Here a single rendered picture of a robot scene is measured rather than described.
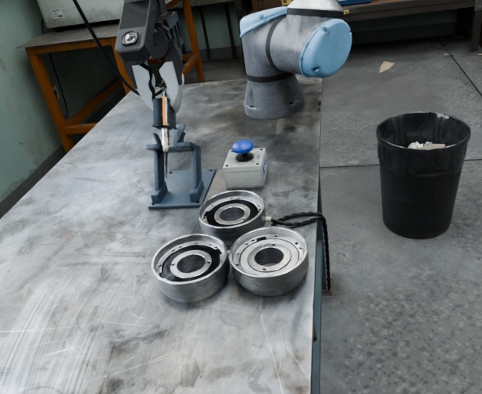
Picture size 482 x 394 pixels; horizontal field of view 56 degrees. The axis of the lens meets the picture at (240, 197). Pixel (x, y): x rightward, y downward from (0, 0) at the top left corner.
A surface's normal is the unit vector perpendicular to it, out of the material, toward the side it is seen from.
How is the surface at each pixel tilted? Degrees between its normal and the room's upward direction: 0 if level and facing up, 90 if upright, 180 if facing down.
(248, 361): 0
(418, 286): 0
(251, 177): 90
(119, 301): 0
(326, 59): 97
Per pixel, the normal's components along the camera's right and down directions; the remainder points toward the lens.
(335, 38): 0.62, 0.45
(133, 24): -0.19, -0.42
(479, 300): -0.15, -0.84
